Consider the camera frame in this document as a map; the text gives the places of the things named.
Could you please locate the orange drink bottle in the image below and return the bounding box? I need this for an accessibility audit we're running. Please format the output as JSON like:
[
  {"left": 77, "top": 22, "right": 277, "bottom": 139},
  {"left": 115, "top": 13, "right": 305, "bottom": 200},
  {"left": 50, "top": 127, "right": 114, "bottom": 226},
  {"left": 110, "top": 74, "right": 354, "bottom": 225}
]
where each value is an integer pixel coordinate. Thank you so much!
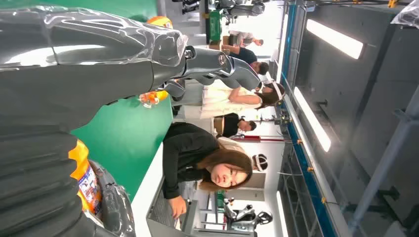
[
  {"left": 138, "top": 90, "right": 169, "bottom": 109},
  {"left": 146, "top": 15, "right": 173, "bottom": 30},
  {"left": 68, "top": 140, "right": 103, "bottom": 228}
]

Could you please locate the green table mat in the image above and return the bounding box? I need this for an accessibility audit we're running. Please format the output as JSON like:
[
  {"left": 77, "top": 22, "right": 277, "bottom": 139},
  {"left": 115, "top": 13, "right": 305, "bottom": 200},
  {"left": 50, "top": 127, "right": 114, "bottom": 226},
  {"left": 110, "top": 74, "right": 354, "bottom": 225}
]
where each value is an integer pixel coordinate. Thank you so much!
[{"left": 0, "top": 0, "right": 173, "bottom": 203}]

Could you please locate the person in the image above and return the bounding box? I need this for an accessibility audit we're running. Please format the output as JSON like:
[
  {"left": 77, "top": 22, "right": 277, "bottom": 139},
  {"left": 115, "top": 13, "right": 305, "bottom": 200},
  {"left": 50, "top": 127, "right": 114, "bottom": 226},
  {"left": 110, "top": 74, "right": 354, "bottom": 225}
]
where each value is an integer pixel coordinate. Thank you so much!
[
  {"left": 162, "top": 122, "right": 253, "bottom": 220},
  {"left": 228, "top": 30, "right": 264, "bottom": 48},
  {"left": 251, "top": 153, "right": 269, "bottom": 173},
  {"left": 199, "top": 79, "right": 286, "bottom": 120},
  {"left": 212, "top": 112, "right": 258, "bottom": 138},
  {"left": 222, "top": 44, "right": 270, "bottom": 76}
]

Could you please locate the white desk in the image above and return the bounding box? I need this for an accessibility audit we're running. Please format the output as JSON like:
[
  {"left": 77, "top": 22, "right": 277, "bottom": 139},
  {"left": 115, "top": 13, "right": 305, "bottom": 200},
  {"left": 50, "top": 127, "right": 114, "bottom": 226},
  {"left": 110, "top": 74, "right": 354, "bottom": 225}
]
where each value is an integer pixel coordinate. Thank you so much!
[{"left": 130, "top": 143, "right": 165, "bottom": 237}]

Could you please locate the grey laptop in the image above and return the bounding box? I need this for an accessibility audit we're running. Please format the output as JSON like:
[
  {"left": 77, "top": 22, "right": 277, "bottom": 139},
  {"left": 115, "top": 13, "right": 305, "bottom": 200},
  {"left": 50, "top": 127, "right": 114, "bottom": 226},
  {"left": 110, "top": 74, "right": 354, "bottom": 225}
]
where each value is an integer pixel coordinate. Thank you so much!
[{"left": 146, "top": 176, "right": 199, "bottom": 237}]

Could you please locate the red pole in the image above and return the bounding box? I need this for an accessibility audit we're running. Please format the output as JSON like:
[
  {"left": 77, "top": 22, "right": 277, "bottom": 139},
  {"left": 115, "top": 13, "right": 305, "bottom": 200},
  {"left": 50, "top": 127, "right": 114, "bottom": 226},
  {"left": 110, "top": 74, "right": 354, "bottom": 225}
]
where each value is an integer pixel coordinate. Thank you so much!
[{"left": 231, "top": 134, "right": 286, "bottom": 143}]

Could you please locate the grey humanoid robot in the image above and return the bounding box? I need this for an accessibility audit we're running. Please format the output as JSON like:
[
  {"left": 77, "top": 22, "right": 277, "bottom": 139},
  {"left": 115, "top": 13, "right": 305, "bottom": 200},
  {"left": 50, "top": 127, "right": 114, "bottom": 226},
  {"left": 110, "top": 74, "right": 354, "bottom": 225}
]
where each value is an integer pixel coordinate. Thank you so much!
[{"left": 223, "top": 197, "right": 274, "bottom": 234}]

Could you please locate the long ceiling light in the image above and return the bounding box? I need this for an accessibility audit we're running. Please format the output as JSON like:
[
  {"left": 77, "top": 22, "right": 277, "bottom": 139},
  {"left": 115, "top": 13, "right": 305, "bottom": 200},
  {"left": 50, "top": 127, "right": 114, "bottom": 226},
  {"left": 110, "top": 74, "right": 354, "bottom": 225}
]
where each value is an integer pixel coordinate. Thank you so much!
[
  {"left": 305, "top": 18, "right": 365, "bottom": 60},
  {"left": 276, "top": 191, "right": 290, "bottom": 237},
  {"left": 293, "top": 86, "right": 332, "bottom": 153}
]

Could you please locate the blue steel beam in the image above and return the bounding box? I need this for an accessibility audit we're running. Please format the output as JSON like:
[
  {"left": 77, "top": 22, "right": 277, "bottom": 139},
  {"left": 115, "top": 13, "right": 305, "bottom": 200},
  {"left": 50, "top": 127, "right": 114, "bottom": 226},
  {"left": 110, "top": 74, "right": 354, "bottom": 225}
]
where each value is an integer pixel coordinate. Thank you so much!
[{"left": 281, "top": 3, "right": 338, "bottom": 237}]

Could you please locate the grey metal pole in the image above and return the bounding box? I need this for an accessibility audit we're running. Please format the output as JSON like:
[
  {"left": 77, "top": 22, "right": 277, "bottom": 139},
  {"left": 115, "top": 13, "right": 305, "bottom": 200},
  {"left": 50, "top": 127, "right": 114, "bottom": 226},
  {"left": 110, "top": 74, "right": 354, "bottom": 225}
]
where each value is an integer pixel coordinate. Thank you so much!
[{"left": 347, "top": 84, "right": 419, "bottom": 236}]

